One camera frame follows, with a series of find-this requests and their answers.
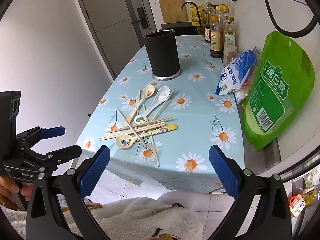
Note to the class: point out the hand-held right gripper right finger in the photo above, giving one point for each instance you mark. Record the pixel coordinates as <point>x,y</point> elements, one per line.
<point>223,172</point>

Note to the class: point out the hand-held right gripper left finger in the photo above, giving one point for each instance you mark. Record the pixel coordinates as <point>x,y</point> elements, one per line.
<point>96,172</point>

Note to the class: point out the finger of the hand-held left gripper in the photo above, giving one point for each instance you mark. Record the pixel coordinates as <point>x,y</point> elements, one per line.
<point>66,153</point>
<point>53,131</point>

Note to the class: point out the cream spoon colourful cartoon print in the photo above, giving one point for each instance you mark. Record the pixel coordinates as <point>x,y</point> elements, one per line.
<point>123,142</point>

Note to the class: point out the pile of wooden chopsticks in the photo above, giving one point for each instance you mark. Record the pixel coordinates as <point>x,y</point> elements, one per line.
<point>140,129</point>

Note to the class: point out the white spoon green print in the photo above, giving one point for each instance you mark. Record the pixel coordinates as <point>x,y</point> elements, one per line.
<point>162,94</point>

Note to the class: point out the black utensil holder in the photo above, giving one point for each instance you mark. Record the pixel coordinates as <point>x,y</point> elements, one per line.
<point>162,52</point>

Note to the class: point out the person's left hand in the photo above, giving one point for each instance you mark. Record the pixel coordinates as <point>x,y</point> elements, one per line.
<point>8,187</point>

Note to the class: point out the white fleece robe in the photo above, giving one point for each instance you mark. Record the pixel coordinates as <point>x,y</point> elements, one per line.
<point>130,217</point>

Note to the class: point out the blue daisy tablecloth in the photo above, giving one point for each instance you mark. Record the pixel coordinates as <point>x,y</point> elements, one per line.
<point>195,100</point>

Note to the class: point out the colourful small packet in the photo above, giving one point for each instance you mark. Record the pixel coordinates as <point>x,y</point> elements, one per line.
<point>297,205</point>

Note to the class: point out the clear bag white granules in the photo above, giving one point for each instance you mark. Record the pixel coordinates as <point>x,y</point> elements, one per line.
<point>241,93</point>

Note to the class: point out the blue and white salt bag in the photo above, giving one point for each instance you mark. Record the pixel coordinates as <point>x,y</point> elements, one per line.
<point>232,77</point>

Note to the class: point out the green sugar bag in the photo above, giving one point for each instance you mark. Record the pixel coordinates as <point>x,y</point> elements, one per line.
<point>275,87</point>

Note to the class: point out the clear spice jar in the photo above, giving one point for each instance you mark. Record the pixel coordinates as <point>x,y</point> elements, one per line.
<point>236,56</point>

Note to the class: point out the grey door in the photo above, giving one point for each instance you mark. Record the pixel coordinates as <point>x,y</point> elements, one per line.
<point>110,17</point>

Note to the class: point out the amber sauce bottle yellow cap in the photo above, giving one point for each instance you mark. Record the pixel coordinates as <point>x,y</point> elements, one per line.
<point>216,42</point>

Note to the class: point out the green label bottle yellow cap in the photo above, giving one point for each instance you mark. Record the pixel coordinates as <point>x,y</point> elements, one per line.
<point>230,33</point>

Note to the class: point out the tall glass bottle yellow cap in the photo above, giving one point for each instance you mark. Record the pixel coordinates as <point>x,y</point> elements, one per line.
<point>225,8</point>
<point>208,22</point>

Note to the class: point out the dark steel sink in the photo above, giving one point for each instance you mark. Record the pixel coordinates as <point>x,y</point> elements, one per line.
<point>175,28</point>

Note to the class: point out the yellow cooking oil jug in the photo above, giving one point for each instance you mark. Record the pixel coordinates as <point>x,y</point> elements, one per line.
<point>193,15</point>

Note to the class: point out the black faucet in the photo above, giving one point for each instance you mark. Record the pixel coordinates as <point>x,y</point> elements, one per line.
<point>198,11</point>

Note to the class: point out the wooden cutting board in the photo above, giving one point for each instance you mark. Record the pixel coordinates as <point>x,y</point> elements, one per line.
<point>172,7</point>

